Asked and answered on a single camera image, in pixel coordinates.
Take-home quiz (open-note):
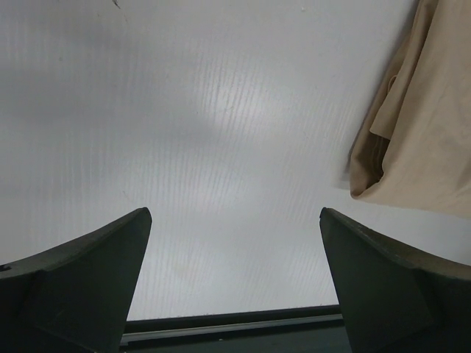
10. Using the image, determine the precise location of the aluminium frame rail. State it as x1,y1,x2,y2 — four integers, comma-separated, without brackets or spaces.
119,305,351,352

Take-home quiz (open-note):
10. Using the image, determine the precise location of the beige t-shirt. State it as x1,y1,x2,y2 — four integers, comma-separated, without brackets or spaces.
350,1,470,218

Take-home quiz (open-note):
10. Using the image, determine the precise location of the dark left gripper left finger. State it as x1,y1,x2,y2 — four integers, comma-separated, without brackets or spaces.
1,207,152,352

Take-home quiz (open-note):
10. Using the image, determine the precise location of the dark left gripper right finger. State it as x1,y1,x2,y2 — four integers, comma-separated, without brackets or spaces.
319,208,470,352

